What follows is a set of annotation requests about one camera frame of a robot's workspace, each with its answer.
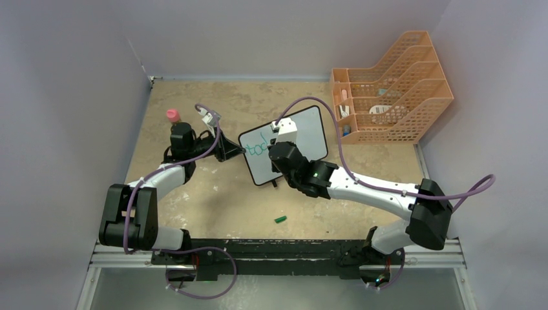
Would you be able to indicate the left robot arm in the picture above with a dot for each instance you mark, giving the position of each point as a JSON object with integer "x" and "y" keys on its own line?
{"x": 130, "y": 214}

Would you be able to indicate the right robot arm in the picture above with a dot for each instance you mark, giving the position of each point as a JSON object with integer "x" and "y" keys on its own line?
{"x": 424, "y": 215}

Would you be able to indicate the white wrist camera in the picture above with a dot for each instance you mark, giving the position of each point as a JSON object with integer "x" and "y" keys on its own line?
{"x": 210, "y": 120}
{"x": 284, "y": 130}

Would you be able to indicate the aluminium frame rail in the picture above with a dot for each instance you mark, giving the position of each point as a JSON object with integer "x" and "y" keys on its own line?
{"x": 414, "y": 257}

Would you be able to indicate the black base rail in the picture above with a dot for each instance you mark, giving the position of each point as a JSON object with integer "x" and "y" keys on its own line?
{"x": 346, "y": 259}

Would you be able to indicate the white whiteboard with black frame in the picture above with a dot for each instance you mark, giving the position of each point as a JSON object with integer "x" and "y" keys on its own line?
{"x": 311, "y": 141}

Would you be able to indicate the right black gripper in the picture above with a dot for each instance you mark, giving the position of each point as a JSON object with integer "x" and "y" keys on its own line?
{"x": 274, "y": 168}

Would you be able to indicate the green marker cap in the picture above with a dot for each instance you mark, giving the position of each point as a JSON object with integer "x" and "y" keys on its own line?
{"x": 280, "y": 219}

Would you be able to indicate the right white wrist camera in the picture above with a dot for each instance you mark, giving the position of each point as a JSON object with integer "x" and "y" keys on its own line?
{"x": 284, "y": 130}

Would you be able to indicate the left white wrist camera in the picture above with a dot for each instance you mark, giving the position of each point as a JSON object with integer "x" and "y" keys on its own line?
{"x": 210, "y": 120}

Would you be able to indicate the white stapler in organizer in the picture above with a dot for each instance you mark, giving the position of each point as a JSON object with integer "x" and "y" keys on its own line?
{"x": 344, "y": 111}

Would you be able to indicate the orange plastic file organizer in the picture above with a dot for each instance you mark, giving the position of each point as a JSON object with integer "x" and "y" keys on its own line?
{"x": 409, "y": 74}

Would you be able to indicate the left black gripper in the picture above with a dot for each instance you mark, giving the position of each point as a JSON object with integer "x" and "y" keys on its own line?
{"x": 225, "y": 149}

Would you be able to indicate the pink capped spice bottle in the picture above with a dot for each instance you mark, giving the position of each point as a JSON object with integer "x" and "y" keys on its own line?
{"x": 173, "y": 116}

